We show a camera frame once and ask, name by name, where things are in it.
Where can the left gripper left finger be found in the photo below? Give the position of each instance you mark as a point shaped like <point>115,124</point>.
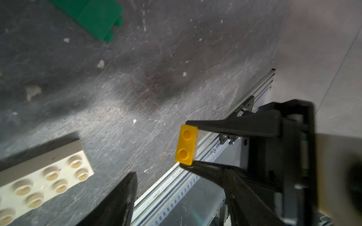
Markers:
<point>116,209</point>

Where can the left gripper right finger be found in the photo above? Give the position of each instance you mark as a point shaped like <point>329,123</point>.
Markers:
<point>246,208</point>

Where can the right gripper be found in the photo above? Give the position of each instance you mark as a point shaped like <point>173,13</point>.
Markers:
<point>281,154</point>

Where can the yellow stepped lego brick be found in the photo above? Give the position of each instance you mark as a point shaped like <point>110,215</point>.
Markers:
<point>187,145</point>

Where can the white long lego brick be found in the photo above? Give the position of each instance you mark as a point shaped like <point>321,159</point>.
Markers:
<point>28,185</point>

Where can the green lego brick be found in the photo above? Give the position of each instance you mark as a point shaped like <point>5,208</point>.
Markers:
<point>95,16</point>

